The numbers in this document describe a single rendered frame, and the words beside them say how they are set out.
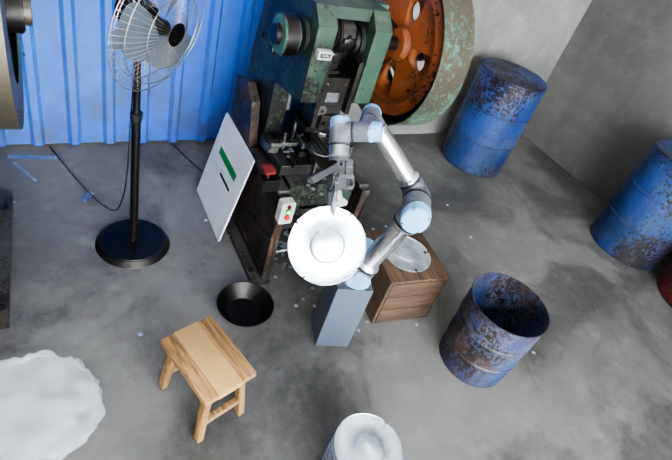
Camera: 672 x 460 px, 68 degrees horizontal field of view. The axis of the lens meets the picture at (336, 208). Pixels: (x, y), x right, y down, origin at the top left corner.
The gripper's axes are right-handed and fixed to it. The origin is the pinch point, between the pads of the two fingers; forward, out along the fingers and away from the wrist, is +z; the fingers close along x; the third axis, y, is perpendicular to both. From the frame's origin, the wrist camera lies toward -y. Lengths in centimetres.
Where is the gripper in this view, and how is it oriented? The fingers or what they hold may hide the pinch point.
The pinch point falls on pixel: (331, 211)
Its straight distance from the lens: 180.2
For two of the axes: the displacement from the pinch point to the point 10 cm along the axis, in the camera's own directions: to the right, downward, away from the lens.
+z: -0.4, 10.0, -0.9
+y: 9.4, 0.7, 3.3
